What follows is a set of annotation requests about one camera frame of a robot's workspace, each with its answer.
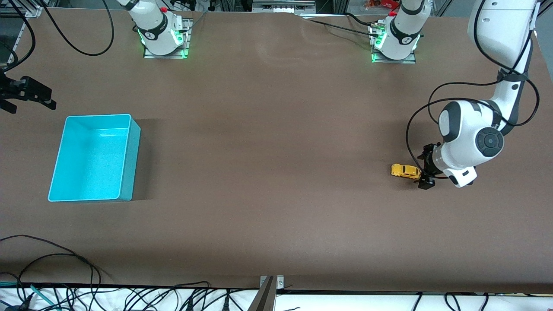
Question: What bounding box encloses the yellow beetle toy car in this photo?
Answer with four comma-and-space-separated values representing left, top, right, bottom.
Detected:
390, 163, 422, 180

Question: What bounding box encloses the turquoise plastic bin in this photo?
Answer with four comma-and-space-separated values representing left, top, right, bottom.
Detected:
48, 114, 142, 203

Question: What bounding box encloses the red packet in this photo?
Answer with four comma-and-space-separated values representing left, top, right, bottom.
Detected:
364, 0, 400, 10

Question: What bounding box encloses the silver aluminium crossbar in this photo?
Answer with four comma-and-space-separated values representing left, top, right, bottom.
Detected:
252, 0, 316, 13

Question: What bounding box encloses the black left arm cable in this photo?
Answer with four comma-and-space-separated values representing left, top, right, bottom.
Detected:
405, 0, 541, 179

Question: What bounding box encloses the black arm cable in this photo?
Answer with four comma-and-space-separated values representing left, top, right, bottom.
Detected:
41, 0, 115, 57
405, 0, 541, 179

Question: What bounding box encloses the black hanging cable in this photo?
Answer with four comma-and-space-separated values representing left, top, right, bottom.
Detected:
0, 0, 37, 73

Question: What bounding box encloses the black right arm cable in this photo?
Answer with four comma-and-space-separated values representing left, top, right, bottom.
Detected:
41, 0, 115, 57

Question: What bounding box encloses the aluminium frame rail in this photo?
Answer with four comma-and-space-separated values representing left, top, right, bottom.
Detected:
0, 0, 44, 57

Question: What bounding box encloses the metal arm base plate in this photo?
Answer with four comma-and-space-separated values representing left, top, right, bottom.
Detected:
143, 17, 192, 60
370, 24, 418, 65

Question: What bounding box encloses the black looped floor cable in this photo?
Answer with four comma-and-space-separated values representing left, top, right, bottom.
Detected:
0, 235, 102, 311

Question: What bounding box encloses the black curved table cable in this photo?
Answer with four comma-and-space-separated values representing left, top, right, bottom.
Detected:
344, 12, 381, 29

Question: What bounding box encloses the black straight table cable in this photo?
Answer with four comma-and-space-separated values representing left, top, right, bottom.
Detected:
308, 18, 381, 39

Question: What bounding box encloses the teal cable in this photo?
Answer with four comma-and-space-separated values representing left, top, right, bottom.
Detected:
0, 281, 62, 311

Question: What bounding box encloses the grey metal table bracket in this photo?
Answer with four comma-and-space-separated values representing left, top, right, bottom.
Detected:
248, 275, 285, 311

